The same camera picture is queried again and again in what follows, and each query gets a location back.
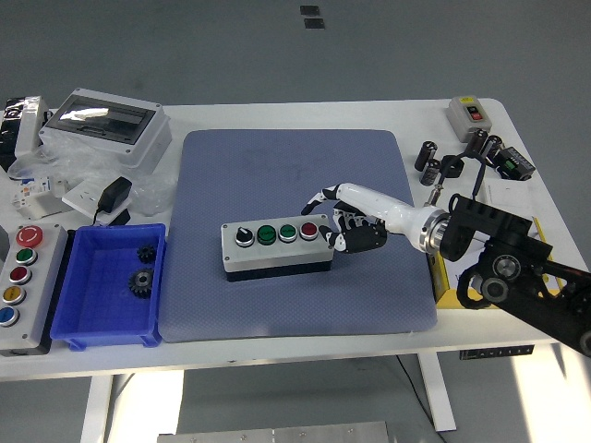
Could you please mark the grey distribution box clear lid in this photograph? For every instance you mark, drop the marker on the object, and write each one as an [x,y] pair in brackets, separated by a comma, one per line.
[143,143]

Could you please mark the black hex nut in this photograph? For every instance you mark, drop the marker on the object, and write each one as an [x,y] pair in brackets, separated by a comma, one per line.
[454,170]

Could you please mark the grey five-button control box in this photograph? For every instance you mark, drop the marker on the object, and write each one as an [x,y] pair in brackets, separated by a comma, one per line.
[41,277]

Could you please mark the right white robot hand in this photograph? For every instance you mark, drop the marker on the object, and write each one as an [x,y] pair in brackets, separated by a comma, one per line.
[378,207]

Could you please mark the black foil bag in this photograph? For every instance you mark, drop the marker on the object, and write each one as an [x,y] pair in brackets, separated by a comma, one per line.
[9,134]

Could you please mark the black power adapter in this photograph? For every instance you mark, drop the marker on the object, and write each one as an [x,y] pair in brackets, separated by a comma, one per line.
[113,194]

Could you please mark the black module green terminal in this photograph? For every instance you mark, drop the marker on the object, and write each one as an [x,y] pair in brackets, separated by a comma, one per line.
[517,164]

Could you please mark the large black gear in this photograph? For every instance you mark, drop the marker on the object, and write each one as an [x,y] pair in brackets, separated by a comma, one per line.
[141,282]

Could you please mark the white table leg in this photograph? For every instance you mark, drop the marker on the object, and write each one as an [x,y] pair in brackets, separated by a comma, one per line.
[436,392]
[99,406]

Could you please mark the grey metal plate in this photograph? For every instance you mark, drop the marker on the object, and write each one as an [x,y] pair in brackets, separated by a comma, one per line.
[277,436]

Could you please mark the white wall socket plate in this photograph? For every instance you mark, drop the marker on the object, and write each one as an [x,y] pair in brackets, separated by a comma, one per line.
[80,196]

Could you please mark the grey four-button control box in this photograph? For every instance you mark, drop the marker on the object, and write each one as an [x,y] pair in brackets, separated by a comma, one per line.
[277,258]

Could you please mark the white circuit breaker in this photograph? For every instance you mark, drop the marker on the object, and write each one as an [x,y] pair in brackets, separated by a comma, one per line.
[34,194]

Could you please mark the white wall switch panel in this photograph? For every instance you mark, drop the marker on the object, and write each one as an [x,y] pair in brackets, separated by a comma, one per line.
[508,196]

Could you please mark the blue plastic bin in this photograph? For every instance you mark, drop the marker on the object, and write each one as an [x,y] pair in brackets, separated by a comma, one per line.
[92,286]

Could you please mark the grey two-button switch box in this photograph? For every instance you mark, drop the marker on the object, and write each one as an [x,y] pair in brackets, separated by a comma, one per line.
[459,117]

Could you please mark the small black gear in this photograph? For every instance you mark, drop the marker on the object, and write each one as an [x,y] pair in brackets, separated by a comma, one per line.
[145,254]

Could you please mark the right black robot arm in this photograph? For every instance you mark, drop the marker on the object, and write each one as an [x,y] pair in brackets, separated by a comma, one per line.
[466,226]

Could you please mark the black capacitor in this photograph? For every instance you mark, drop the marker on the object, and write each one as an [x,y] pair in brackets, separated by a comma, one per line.
[474,140]
[427,156]
[430,171]
[491,147]

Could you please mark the white wrapped box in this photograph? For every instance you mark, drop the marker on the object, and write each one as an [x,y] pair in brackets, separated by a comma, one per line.
[30,134]

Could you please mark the black table control panel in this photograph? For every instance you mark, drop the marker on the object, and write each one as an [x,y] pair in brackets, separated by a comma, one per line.
[496,352]

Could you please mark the yellow white carton box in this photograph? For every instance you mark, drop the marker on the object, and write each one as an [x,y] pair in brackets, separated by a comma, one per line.
[445,295]

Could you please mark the grey-blue table mat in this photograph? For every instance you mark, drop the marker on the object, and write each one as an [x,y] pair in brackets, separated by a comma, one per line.
[231,161]

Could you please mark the clear plastic bag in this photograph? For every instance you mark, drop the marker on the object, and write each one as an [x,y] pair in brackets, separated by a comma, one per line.
[83,164]

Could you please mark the dark floor plate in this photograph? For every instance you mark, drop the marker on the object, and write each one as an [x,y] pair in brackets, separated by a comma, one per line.
[314,23]
[309,10]

